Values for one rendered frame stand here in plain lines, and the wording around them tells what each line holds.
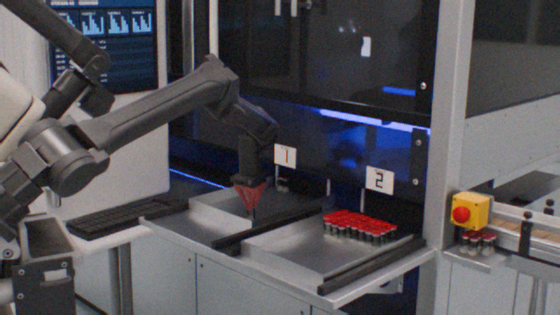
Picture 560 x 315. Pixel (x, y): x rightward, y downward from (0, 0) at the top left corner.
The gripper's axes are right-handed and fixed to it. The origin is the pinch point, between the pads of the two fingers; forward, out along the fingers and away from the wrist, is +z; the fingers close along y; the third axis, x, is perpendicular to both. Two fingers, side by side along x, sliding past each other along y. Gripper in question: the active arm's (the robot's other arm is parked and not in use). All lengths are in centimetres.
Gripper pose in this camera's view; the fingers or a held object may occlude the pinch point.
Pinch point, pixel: (250, 205)
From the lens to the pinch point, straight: 175.9
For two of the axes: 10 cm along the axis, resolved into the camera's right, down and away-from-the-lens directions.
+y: 5.0, -2.5, 8.3
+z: 0.2, 9.6, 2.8
